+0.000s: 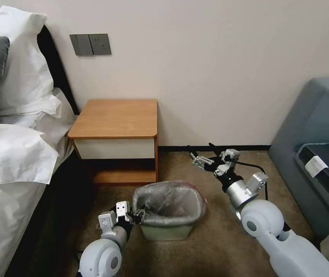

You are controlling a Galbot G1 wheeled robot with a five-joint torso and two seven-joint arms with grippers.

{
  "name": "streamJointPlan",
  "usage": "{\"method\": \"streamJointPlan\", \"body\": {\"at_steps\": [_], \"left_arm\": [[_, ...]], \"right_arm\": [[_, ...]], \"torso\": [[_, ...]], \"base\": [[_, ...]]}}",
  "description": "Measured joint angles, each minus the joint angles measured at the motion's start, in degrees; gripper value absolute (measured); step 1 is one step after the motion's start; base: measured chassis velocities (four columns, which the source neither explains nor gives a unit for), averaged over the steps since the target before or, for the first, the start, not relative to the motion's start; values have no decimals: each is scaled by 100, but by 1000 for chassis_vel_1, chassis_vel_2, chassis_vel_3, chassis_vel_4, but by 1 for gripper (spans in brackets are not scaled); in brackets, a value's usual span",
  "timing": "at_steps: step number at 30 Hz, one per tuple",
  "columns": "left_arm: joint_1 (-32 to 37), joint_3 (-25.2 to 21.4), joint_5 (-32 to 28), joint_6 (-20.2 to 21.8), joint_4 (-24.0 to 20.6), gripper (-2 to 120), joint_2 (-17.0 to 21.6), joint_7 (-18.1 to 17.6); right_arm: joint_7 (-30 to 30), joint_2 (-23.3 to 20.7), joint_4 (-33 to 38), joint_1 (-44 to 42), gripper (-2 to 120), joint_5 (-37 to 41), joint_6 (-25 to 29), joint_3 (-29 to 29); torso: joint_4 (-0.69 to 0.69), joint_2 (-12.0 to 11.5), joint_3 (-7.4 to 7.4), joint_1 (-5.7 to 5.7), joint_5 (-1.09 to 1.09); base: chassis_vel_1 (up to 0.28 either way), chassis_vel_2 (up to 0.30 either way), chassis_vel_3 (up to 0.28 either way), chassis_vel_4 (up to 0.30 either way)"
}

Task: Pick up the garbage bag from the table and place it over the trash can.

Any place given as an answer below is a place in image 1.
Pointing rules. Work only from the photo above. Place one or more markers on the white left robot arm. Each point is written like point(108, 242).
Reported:
point(100, 256)

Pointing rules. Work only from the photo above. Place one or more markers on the white duvet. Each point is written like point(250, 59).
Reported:
point(14, 155)

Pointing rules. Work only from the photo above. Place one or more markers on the white paper label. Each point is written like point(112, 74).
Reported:
point(315, 166)

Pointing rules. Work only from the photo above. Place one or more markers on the wooden nightstand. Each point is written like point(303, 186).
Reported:
point(115, 121)

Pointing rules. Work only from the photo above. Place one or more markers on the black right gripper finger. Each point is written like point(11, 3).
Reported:
point(201, 162)
point(216, 154)

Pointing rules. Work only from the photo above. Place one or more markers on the blue-grey sofa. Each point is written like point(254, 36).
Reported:
point(300, 127)

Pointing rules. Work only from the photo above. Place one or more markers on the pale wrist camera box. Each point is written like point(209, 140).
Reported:
point(230, 155)
point(122, 210)

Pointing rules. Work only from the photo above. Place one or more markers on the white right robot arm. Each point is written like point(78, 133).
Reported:
point(268, 228)

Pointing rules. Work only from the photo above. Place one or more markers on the white pillow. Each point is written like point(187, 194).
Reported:
point(23, 63)

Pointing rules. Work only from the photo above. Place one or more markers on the grey wall socket plate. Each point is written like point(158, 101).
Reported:
point(100, 44)

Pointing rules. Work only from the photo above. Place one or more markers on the clear plastic garbage bag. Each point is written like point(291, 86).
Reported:
point(164, 199)

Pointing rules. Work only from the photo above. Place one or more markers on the black headboard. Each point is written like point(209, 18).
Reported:
point(61, 72)

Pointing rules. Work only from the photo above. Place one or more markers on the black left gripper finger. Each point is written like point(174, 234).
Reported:
point(137, 211)
point(139, 220)

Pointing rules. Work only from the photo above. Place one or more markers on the black baseboard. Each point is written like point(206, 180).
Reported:
point(239, 148)

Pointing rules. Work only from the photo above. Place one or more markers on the grey wall switch plate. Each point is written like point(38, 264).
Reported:
point(80, 44)

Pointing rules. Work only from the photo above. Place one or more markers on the pale green trash can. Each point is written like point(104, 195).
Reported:
point(167, 233)

